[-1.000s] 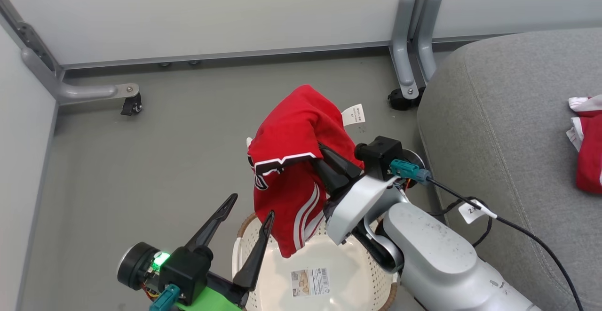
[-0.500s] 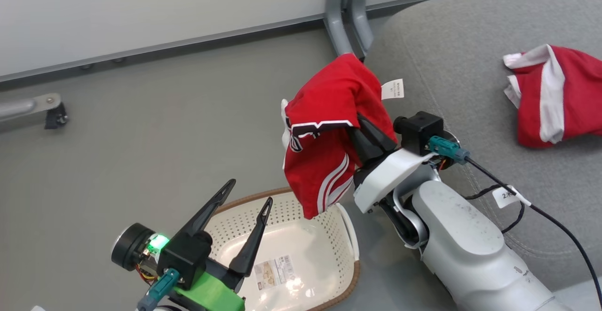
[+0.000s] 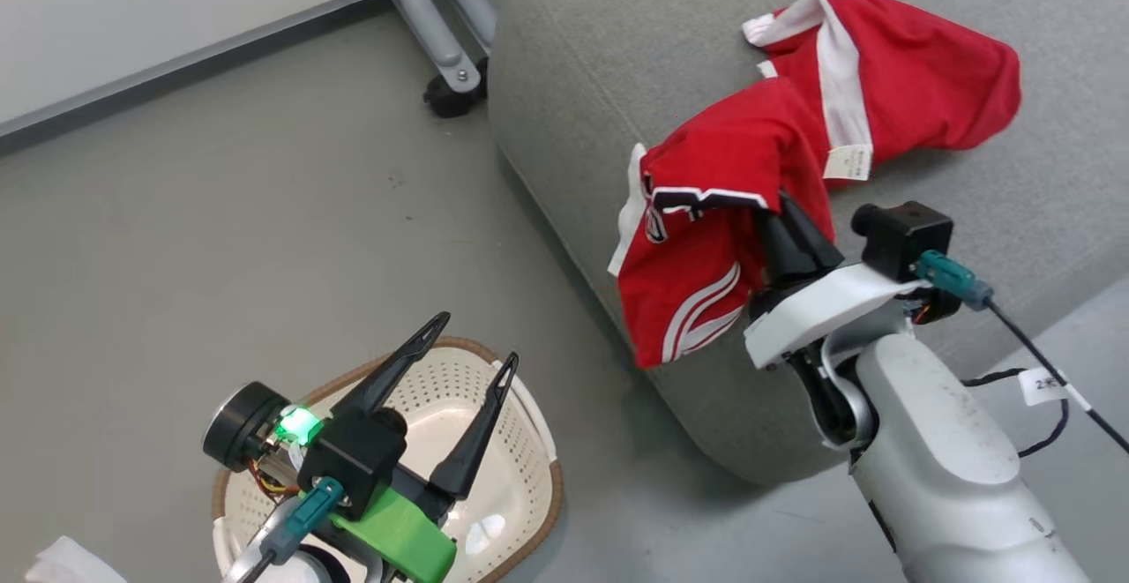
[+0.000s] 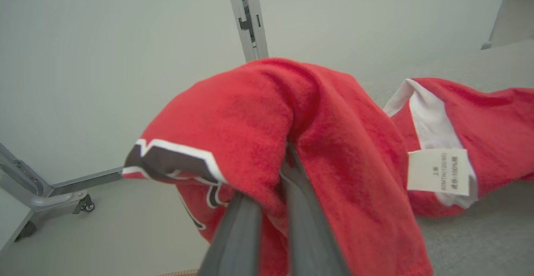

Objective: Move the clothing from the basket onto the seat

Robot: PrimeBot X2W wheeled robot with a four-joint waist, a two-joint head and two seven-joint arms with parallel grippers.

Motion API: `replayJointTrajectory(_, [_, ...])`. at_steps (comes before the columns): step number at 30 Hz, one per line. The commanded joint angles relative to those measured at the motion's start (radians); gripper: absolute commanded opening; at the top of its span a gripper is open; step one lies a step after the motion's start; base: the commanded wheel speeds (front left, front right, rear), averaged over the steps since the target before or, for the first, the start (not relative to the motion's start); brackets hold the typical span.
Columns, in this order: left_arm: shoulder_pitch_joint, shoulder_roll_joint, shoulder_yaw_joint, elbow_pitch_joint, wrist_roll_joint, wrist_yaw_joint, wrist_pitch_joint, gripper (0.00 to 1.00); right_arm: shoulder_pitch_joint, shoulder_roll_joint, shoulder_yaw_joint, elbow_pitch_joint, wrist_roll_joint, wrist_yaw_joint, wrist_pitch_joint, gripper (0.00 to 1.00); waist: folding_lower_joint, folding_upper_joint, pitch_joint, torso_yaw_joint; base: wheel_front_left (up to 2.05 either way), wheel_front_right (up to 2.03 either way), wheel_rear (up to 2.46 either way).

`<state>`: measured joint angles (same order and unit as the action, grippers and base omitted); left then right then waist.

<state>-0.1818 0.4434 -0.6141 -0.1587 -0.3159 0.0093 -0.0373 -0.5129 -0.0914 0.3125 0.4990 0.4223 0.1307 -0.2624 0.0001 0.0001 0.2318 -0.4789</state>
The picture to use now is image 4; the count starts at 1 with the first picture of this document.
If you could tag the grey partition corner post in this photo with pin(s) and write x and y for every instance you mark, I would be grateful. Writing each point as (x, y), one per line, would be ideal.
(16, 171)

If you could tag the grey partition bottom rail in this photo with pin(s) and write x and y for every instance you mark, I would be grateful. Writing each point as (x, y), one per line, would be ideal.
(87, 180)

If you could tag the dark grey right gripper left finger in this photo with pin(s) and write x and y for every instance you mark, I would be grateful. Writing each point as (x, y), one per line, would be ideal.
(235, 242)

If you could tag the small black caster wheel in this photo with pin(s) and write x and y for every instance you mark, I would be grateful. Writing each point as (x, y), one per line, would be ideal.
(85, 205)

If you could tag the red jersey garment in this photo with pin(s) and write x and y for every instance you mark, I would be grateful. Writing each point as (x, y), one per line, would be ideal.
(333, 142)

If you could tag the grey partition foot bracket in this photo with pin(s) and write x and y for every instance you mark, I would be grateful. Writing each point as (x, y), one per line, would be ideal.
(50, 201)

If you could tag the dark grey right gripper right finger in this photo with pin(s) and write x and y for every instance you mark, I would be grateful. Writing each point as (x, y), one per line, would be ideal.
(308, 234)

